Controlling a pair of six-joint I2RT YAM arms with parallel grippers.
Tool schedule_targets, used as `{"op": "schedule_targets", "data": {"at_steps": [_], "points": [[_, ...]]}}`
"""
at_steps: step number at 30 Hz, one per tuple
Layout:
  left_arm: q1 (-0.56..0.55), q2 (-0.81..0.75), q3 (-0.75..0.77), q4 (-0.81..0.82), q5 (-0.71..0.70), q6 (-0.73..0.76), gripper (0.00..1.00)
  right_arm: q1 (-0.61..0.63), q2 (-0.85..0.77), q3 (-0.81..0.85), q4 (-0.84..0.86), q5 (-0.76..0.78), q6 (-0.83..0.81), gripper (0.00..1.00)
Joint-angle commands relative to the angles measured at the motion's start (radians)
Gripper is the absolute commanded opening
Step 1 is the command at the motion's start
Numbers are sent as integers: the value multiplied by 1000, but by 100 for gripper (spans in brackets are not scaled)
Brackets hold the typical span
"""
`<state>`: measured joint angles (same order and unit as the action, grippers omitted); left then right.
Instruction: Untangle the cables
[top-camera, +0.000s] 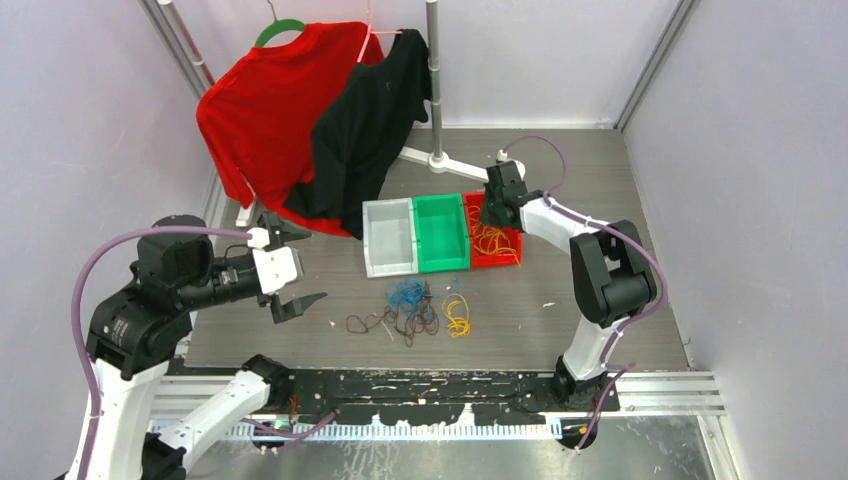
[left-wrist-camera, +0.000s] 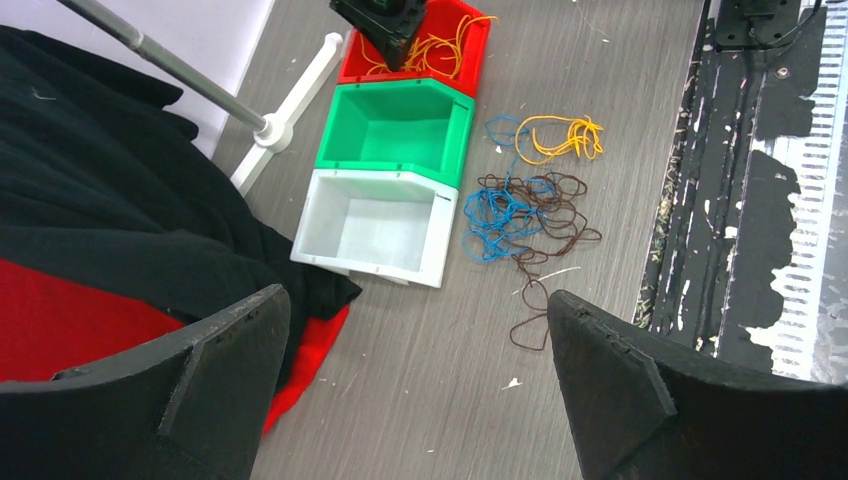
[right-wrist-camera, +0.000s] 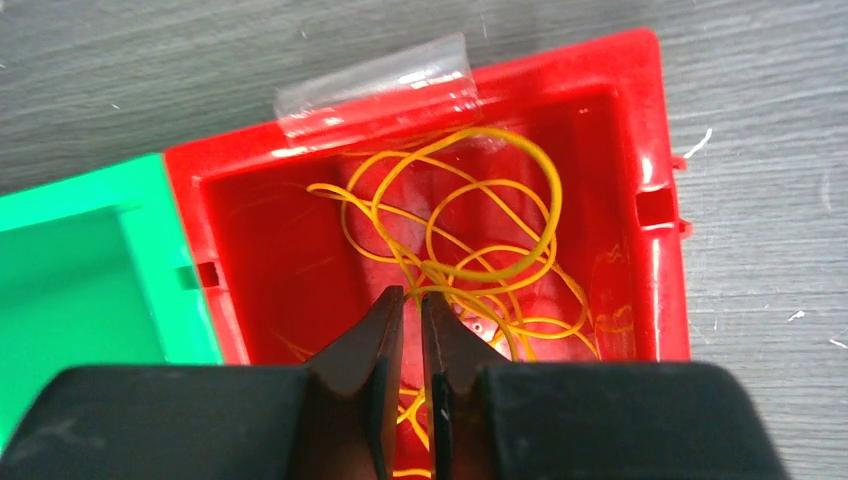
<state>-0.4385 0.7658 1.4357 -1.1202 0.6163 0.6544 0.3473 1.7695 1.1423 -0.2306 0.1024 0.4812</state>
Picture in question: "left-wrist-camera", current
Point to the black shirt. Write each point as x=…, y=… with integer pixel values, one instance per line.
x=102, y=185

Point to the white clothes rack stand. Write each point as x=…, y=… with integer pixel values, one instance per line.
x=272, y=132

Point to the red shirt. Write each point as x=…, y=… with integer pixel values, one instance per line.
x=50, y=324

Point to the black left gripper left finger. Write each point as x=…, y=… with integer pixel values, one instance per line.
x=188, y=405

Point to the white plastic bin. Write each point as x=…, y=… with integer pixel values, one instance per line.
x=395, y=225

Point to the red plastic bin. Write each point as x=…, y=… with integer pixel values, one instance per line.
x=449, y=47

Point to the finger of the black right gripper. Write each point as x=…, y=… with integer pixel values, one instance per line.
x=390, y=25

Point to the green plastic bin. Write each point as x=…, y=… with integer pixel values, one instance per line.
x=420, y=126

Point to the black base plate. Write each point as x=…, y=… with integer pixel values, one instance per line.
x=748, y=257

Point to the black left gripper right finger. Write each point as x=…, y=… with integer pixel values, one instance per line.
x=640, y=406

